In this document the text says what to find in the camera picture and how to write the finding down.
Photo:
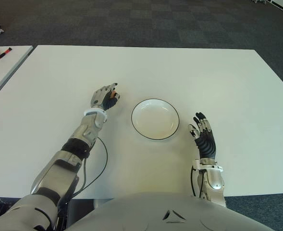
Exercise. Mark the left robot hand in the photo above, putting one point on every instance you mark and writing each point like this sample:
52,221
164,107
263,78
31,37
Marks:
99,98

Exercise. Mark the white table leg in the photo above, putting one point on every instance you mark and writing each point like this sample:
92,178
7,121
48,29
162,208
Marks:
102,203

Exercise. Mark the grey metal chair base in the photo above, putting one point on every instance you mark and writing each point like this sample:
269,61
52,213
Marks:
259,1

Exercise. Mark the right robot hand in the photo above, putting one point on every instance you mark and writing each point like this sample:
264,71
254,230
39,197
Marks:
207,146

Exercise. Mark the white plate black rim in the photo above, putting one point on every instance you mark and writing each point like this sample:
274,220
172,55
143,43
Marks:
155,119

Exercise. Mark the yellow-red apple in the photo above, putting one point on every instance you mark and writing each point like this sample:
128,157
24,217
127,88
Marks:
113,94

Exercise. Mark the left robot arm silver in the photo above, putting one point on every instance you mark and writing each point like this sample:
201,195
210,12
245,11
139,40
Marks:
57,178

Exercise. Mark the grey robot torso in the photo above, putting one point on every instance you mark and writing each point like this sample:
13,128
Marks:
167,211

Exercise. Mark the red and black marker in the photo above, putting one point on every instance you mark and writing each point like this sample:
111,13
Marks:
5,53

